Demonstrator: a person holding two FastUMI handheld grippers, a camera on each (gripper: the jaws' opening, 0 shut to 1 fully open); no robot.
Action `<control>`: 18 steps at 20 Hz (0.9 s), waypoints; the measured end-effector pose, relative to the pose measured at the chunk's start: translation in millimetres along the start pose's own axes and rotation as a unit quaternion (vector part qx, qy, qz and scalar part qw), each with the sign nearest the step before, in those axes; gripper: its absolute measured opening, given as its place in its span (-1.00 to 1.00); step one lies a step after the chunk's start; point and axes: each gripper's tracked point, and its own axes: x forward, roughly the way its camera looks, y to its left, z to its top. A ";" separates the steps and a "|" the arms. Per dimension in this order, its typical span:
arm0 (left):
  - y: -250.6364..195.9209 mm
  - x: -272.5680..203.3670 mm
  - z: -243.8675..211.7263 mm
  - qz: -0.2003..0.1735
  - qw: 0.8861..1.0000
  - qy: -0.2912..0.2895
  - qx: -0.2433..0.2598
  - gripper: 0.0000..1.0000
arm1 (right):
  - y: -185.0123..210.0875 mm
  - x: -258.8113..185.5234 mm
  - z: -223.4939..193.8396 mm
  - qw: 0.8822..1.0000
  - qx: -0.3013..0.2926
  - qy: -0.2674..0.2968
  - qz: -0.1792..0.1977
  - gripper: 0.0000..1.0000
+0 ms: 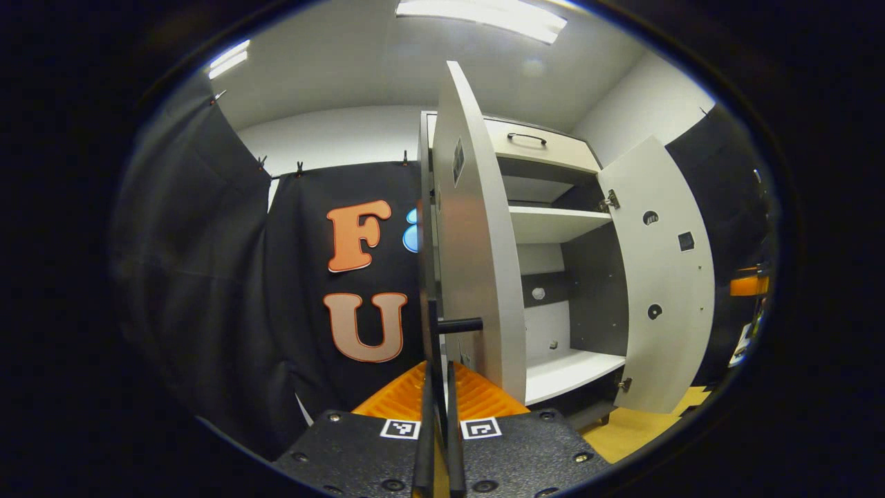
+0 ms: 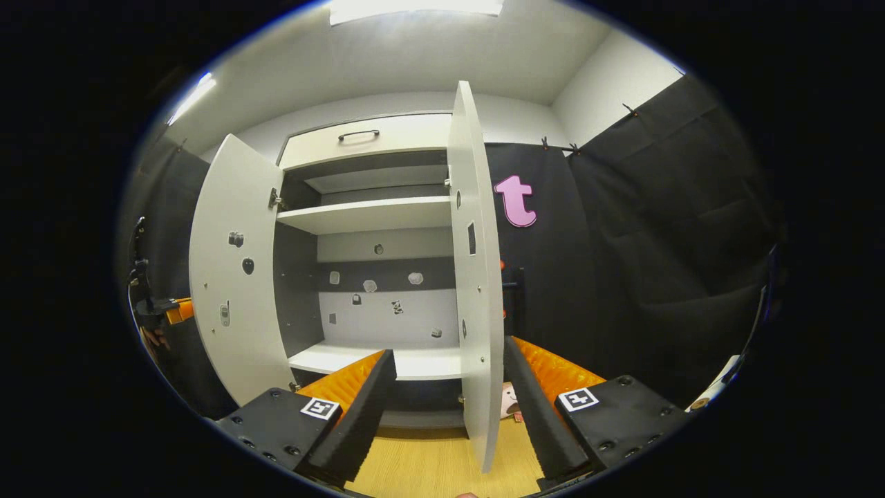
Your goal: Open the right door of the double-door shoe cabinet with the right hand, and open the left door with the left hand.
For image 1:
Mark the wide ceiling light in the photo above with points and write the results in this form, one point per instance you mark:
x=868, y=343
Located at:
x=484, y=17

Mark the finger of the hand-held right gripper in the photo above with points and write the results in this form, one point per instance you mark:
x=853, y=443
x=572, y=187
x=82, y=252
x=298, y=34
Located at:
x=750, y=285

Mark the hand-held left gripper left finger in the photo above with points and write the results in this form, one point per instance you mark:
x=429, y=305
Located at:
x=359, y=456

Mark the cream cabinet drawer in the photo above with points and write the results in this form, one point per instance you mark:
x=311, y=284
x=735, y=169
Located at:
x=560, y=152

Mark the cream cabinet door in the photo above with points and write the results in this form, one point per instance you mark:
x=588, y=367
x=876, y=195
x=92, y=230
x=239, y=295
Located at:
x=477, y=242
x=664, y=277

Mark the black backdrop cloth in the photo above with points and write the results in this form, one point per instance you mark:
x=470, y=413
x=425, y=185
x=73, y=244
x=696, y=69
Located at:
x=207, y=277

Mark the grey double-door shoe cabinet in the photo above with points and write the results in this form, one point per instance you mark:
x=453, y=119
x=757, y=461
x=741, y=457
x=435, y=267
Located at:
x=594, y=297

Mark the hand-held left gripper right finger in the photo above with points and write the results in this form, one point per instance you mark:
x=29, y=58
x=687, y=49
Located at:
x=525, y=456

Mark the white cabinet shelf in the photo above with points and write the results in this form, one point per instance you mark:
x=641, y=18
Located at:
x=553, y=223

